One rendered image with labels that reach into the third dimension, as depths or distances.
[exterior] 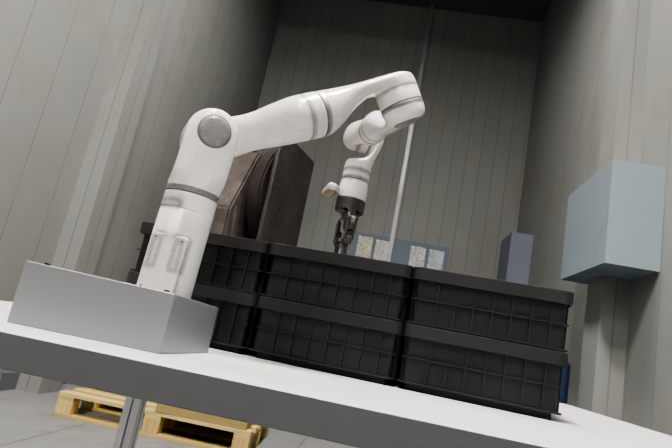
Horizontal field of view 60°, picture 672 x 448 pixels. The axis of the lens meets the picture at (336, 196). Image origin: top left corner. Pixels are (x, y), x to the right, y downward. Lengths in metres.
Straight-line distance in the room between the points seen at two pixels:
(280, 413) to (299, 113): 0.61
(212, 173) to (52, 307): 0.32
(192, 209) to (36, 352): 0.36
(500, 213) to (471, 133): 1.27
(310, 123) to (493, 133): 7.94
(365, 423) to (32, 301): 0.51
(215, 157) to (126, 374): 0.44
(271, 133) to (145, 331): 0.45
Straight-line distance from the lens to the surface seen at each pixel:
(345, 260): 1.17
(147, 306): 0.87
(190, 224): 1.00
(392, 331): 1.15
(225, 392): 0.69
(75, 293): 0.91
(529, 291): 1.16
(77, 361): 0.75
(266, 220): 5.29
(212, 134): 1.03
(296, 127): 1.11
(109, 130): 4.92
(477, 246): 8.50
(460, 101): 9.11
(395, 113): 1.22
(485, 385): 1.15
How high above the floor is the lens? 0.76
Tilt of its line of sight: 14 degrees up
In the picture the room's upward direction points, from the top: 11 degrees clockwise
